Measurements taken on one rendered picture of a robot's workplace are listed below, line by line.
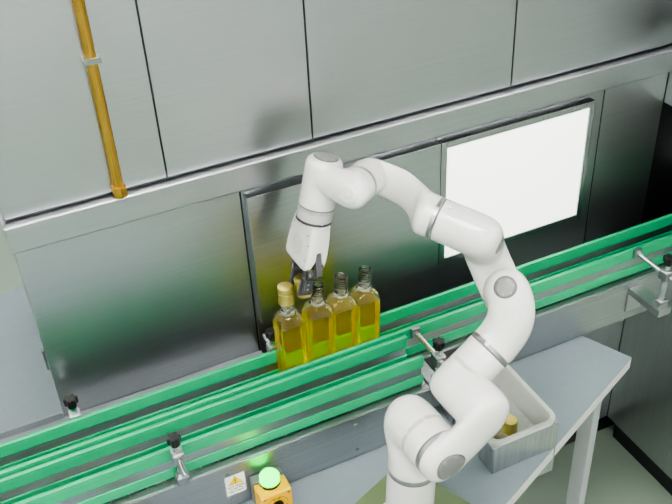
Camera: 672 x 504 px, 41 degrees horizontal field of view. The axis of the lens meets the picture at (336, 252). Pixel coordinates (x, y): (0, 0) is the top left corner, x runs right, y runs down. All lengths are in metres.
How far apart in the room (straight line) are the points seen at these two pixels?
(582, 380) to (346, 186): 0.88
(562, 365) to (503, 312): 0.72
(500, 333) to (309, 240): 0.43
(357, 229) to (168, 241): 0.43
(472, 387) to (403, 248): 0.62
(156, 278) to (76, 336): 0.21
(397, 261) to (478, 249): 0.51
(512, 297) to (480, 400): 0.19
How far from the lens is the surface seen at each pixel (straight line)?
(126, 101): 1.76
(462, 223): 1.69
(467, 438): 1.61
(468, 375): 1.64
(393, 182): 1.81
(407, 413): 1.66
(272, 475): 1.94
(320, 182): 1.75
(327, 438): 2.01
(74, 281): 1.92
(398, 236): 2.14
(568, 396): 2.27
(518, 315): 1.64
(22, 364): 2.51
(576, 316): 2.37
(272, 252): 2.00
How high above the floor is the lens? 2.32
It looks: 35 degrees down
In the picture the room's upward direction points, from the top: 3 degrees counter-clockwise
